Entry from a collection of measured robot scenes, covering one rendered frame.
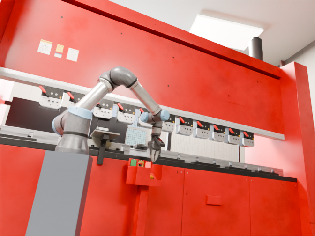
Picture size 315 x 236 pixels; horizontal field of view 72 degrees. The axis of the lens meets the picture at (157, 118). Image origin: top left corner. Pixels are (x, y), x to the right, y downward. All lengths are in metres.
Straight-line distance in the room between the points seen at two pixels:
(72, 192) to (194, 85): 1.68
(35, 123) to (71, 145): 1.36
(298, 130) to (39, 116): 2.80
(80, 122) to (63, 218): 0.40
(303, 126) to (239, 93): 0.84
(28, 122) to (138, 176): 1.30
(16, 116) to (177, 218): 1.71
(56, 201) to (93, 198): 0.69
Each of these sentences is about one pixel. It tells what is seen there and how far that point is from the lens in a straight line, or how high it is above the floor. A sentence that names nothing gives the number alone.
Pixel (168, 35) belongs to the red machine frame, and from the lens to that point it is 2.40.
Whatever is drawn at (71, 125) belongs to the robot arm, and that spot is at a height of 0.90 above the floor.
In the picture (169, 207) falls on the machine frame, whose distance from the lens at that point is 1.87.
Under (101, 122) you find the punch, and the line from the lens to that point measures 1.86.
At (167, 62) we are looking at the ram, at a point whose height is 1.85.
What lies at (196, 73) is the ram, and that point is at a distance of 2.38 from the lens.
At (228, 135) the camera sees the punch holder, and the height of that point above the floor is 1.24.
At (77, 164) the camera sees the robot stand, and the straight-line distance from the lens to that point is 1.00.
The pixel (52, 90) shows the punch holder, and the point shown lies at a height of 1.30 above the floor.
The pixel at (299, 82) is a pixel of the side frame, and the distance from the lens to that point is 3.20.
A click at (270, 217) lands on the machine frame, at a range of 2.57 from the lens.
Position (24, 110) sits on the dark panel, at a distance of 2.41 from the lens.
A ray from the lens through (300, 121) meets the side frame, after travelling 2.98.
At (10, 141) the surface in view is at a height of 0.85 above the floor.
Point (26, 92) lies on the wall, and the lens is 5.14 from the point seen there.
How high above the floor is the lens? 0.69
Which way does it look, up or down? 17 degrees up
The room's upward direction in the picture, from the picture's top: 5 degrees clockwise
